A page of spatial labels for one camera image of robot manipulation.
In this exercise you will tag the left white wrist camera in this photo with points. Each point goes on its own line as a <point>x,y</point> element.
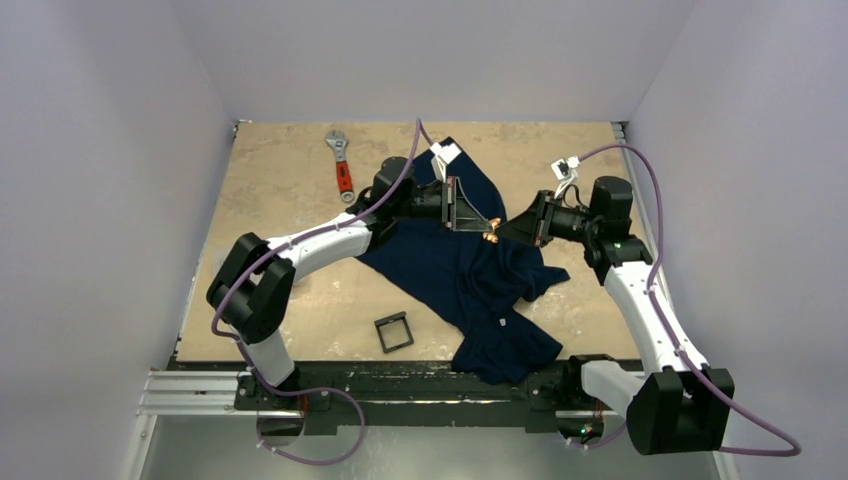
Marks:
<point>442,157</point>

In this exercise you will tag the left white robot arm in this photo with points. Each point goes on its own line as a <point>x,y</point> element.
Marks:
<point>252,288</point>

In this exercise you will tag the red handled adjustable wrench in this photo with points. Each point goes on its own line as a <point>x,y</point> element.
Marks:
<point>337,141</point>

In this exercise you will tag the aluminium frame rail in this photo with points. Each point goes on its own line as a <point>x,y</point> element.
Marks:
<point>196,393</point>

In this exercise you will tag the navy blue t-shirt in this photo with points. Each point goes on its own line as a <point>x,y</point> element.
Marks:
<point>474,285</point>

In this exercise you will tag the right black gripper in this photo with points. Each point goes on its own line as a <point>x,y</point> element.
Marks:
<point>542,218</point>

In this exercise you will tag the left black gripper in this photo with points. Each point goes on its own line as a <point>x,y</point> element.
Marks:
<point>464,217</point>

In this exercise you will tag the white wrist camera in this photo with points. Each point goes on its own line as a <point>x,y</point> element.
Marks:
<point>442,157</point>
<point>565,170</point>

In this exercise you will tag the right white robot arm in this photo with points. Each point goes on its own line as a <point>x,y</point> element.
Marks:
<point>675,406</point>

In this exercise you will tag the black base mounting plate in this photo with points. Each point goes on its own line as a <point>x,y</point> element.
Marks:
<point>331,394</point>

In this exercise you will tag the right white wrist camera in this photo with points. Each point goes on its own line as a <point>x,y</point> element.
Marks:
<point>565,170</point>

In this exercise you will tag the small black square tray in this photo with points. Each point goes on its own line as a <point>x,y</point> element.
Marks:
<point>394,332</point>

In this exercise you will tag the orange glitter leaf brooch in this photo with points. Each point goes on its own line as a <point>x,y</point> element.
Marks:
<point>490,235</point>

